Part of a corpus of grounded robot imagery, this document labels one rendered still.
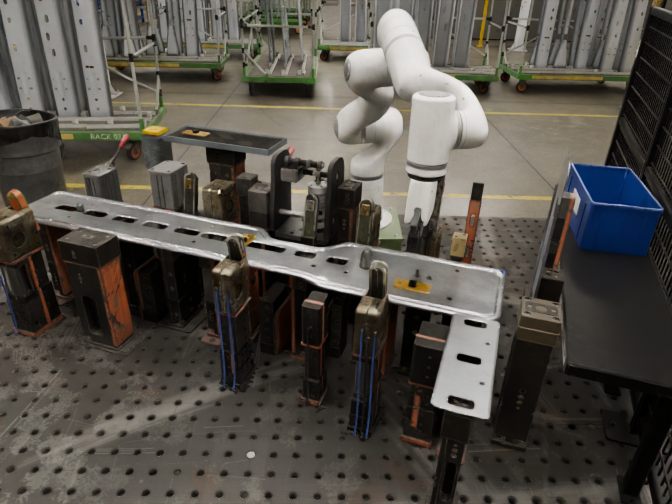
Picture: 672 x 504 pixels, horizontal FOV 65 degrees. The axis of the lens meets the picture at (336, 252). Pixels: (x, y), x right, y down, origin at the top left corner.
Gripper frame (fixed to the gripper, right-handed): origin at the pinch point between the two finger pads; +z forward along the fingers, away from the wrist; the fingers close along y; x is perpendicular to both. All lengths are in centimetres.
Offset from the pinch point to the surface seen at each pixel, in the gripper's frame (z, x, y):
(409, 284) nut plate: 11.5, -0.7, 0.8
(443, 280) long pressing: 12.4, 6.4, -5.3
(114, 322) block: 33, -76, 15
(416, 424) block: 36.8, 6.9, 17.7
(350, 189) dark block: 0.5, -23.0, -23.3
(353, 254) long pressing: 12.3, -17.4, -9.5
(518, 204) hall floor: 111, 32, -309
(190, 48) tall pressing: 67, -471, -635
